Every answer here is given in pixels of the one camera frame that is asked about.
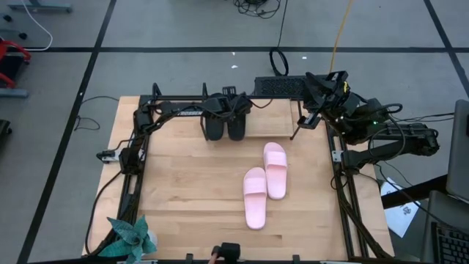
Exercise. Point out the black caster wheel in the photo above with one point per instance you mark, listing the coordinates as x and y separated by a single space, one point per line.
23 35
7 17

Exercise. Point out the white plant pot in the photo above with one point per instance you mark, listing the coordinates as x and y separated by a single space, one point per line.
154 239

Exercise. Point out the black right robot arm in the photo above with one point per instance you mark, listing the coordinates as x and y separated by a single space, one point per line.
399 146

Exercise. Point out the grey metal base bar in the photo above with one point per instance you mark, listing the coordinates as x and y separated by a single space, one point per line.
14 93
40 6

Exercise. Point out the yellow tag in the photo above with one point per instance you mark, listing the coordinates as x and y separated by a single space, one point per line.
345 87

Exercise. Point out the wooden shelf with black frame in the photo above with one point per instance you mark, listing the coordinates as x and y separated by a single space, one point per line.
267 121

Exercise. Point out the grey laptop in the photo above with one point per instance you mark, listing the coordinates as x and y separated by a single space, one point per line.
459 154

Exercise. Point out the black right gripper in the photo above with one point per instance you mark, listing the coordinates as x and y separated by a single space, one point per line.
331 99

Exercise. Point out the pink slide sandal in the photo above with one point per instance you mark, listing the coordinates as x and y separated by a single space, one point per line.
275 172
255 205

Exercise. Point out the teal artificial plant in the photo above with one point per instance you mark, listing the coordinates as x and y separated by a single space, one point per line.
128 234

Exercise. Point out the black box device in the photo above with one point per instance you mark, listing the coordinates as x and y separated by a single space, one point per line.
230 251

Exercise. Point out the black aluminium table frame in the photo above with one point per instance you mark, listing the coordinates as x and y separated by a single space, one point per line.
172 97

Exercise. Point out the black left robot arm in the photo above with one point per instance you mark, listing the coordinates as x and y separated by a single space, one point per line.
183 110

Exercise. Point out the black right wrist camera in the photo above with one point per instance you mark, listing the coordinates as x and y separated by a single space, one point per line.
351 102

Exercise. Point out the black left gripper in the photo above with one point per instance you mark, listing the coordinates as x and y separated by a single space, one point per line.
238 104

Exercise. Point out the white paper sheet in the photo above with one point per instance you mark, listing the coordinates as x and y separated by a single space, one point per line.
403 220

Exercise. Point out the black beam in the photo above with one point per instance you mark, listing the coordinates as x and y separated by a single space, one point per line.
421 188

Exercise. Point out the black chair base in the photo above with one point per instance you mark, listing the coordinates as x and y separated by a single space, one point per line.
4 126

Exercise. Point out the red metal cart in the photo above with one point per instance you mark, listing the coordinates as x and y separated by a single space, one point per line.
16 45

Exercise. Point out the person's hand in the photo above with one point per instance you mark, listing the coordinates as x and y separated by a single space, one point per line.
214 256

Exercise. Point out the black computer case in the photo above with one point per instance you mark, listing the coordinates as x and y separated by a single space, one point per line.
282 86

